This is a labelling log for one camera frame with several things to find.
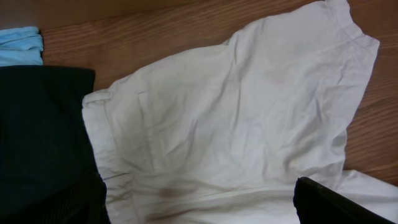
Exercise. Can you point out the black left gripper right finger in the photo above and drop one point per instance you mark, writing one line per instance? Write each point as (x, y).
(329, 205)

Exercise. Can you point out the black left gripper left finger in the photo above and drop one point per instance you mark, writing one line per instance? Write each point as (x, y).
(82, 203)

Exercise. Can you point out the beige khaki shorts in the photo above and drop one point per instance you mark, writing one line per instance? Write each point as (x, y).
(220, 134)

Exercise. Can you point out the black garment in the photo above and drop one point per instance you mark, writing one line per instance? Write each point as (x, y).
(44, 144)

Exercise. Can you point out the light blue garment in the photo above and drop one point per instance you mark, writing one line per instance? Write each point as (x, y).
(21, 46)

